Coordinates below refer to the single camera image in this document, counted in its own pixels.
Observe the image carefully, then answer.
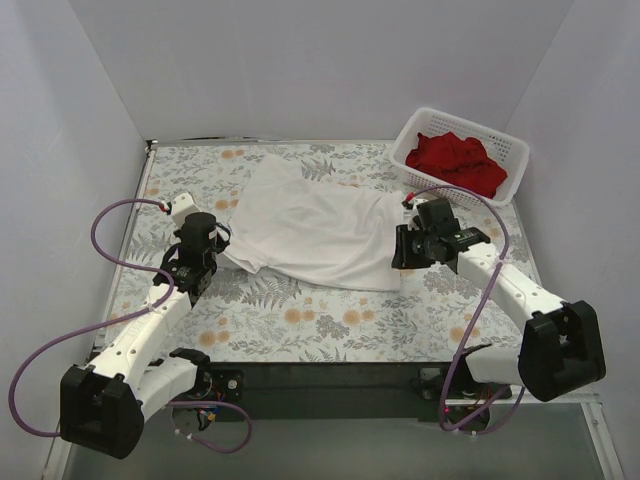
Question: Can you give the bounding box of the white t shirt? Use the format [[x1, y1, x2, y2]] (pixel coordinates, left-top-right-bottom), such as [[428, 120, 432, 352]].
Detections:
[[224, 154, 404, 292]]

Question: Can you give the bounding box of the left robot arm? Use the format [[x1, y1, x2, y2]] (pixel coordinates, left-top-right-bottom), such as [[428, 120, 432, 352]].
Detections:
[[60, 212, 229, 459]]

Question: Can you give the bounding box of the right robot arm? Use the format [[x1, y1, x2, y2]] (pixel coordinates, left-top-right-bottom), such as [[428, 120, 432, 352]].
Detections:
[[391, 198, 606, 402]]

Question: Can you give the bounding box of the floral patterned table mat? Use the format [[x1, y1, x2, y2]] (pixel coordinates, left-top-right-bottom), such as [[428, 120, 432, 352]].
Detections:
[[99, 141, 561, 364]]

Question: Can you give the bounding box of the red t shirt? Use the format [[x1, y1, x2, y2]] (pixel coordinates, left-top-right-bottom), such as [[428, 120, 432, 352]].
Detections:
[[405, 132, 508, 198]]

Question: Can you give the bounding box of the white plastic laundry basket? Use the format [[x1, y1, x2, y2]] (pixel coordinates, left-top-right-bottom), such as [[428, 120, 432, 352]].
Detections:
[[388, 107, 530, 209]]

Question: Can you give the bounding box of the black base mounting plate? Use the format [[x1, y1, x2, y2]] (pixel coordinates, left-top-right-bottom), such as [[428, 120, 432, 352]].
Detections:
[[207, 362, 449, 422]]

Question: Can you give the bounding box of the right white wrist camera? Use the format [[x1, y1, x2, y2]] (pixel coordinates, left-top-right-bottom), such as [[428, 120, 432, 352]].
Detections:
[[402, 197, 426, 224]]

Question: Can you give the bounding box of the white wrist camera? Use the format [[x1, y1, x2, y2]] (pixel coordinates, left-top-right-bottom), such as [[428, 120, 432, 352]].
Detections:
[[402, 197, 426, 224], [160, 191, 200, 228]]

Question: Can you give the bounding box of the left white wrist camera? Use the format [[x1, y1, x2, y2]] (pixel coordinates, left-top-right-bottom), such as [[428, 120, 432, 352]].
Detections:
[[160, 191, 200, 228]]

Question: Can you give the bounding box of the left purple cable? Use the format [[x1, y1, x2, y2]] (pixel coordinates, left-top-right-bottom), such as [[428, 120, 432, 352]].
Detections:
[[8, 198, 254, 455]]

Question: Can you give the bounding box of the aluminium frame rail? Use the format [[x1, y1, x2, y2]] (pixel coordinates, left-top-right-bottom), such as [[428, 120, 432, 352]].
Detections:
[[45, 393, 623, 479]]

